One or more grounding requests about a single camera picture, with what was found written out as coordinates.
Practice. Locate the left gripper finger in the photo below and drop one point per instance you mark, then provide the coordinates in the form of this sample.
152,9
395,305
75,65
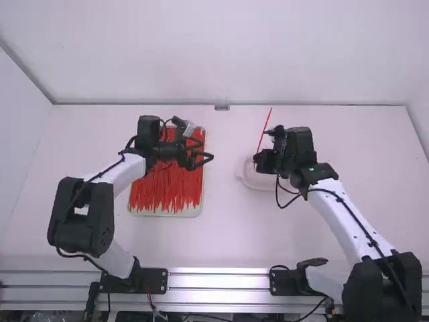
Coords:
196,162
202,154

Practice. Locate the white dish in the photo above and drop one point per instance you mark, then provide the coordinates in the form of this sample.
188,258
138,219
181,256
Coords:
246,174

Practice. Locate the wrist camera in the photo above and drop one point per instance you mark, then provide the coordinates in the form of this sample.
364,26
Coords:
190,130
278,139

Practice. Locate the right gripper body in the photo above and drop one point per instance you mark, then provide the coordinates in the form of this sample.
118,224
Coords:
268,162

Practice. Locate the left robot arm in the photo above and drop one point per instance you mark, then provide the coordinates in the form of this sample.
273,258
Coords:
110,174

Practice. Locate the silver rails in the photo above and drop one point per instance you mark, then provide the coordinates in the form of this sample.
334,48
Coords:
218,281

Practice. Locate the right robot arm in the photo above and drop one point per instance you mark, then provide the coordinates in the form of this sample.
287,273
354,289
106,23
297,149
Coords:
338,214

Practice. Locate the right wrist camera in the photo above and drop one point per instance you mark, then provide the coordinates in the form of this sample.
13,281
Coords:
278,139

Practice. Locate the pale tray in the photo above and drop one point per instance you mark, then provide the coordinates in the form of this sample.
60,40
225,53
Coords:
199,208

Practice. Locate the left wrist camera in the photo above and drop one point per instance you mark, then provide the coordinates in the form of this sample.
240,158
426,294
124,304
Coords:
190,130

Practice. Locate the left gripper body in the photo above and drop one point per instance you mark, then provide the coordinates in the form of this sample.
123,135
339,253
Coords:
169,151

